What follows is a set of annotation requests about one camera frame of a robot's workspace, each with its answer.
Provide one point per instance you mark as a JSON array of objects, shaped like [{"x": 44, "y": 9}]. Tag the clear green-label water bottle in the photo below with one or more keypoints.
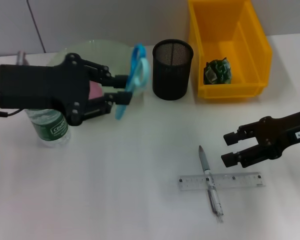
[{"x": 50, "y": 130}]

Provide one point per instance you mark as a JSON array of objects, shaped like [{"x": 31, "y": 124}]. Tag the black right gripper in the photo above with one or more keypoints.
[{"x": 282, "y": 132}]

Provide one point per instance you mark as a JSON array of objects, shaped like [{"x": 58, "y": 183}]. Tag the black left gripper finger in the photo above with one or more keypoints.
[
  {"x": 120, "y": 81},
  {"x": 121, "y": 98}
]

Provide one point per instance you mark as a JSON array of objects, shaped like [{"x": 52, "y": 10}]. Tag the pink peach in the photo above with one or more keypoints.
[{"x": 95, "y": 91}]

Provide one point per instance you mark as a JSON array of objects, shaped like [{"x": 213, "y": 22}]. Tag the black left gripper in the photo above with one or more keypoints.
[{"x": 40, "y": 87}]

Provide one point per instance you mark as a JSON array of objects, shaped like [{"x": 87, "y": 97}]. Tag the green plastic wrapper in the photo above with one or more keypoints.
[{"x": 217, "y": 72}]

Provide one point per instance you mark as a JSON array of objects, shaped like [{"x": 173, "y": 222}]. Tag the grey clear pen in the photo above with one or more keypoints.
[{"x": 205, "y": 165}]

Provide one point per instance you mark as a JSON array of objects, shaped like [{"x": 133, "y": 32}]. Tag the blue scissors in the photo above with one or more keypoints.
[{"x": 135, "y": 65}]

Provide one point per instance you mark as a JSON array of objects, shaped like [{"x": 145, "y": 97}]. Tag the yellow plastic bin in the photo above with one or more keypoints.
[{"x": 230, "y": 37}]

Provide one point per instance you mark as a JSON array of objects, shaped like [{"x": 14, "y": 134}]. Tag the green wavy glass fruit plate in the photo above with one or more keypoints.
[{"x": 102, "y": 52}]

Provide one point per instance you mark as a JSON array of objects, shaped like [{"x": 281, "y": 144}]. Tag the black mesh pen holder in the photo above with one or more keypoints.
[{"x": 171, "y": 72}]

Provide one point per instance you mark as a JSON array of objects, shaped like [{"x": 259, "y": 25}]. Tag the transparent plastic ruler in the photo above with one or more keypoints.
[{"x": 240, "y": 180}]

